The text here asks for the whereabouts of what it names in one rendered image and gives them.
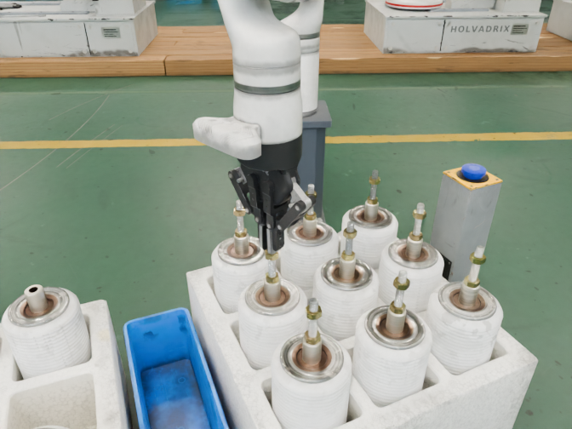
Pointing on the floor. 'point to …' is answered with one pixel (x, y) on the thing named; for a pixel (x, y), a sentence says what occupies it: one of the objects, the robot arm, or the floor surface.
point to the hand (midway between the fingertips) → (271, 236)
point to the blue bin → (171, 374)
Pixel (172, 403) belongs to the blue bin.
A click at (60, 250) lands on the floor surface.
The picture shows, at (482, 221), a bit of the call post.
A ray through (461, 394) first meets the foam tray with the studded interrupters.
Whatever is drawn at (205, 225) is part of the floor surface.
